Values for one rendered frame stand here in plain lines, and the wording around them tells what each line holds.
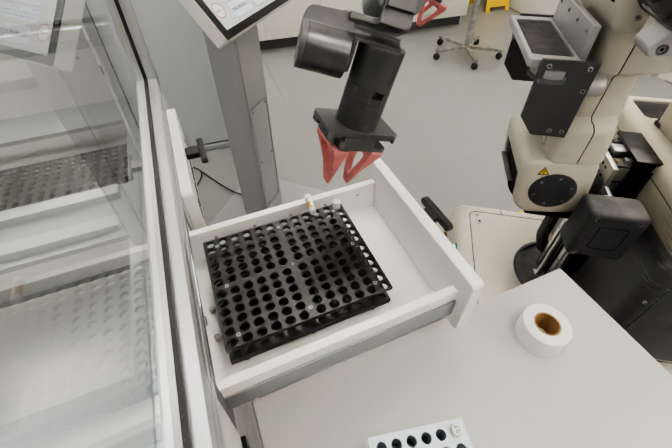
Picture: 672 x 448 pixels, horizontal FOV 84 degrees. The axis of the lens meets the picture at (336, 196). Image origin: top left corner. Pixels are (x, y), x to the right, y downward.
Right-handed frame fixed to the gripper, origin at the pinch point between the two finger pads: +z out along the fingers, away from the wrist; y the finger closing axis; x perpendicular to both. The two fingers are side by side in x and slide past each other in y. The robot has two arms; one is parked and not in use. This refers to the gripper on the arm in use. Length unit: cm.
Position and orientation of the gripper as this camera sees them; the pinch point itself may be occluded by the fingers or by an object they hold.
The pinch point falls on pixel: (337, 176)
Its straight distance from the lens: 55.2
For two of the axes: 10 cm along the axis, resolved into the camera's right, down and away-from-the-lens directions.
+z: -2.8, 7.7, 5.7
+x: -3.7, -6.3, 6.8
